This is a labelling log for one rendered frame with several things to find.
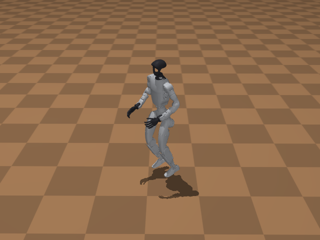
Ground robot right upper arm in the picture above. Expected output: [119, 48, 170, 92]
[145, 74, 154, 95]

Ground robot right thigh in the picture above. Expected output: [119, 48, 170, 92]
[145, 110, 157, 147]

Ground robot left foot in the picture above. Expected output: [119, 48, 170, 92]
[164, 164, 180, 178]

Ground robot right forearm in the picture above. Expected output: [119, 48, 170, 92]
[137, 88, 149, 109]

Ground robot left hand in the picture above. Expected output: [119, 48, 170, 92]
[144, 114, 162, 129]

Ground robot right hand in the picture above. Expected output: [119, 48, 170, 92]
[127, 102, 141, 118]

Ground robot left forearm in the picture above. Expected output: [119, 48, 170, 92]
[159, 103, 179, 121]

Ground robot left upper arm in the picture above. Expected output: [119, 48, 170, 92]
[162, 82, 180, 106]

